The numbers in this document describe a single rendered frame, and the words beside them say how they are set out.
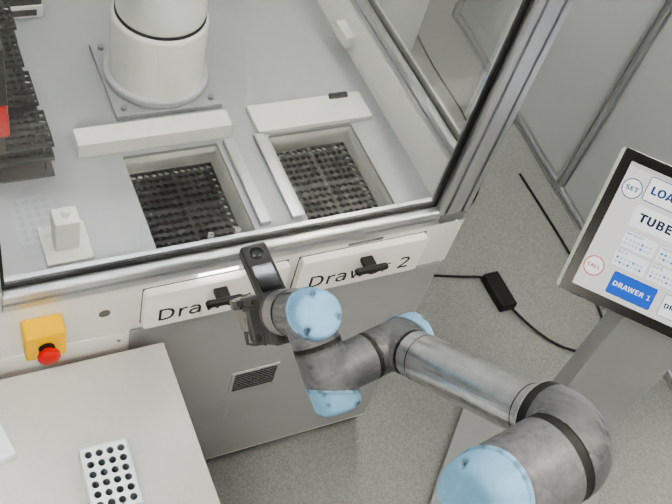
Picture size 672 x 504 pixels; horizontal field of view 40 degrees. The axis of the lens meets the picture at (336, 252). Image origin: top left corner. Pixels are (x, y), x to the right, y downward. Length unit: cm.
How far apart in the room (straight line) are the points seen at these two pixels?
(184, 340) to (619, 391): 104
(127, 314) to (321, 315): 56
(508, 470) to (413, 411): 175
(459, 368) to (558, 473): 27
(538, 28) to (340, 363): 66
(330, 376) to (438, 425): 147
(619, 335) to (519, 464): 113
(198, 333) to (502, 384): 85
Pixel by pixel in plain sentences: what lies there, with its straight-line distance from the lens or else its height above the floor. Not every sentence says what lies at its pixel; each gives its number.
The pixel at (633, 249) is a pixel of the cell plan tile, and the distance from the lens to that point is 195.
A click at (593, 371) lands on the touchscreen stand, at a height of 63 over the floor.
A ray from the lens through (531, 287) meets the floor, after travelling 324.
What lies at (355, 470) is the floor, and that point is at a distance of 267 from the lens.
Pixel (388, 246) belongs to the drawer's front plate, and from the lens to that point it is 190.
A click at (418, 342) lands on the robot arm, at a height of 125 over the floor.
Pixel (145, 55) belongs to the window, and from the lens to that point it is 134.
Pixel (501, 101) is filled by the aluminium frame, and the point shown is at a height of 130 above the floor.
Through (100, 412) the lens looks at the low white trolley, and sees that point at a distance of 180.
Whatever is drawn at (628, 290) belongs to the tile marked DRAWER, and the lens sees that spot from 196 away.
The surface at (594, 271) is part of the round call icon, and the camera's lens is 194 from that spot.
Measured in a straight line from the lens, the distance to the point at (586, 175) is 345.
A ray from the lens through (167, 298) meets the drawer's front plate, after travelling 176.
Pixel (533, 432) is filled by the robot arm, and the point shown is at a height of 146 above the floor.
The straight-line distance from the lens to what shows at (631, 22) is 324.
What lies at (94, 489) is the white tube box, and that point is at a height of 80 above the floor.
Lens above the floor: 235
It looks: 50 degrees down
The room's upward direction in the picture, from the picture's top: 20 degrees clockwise
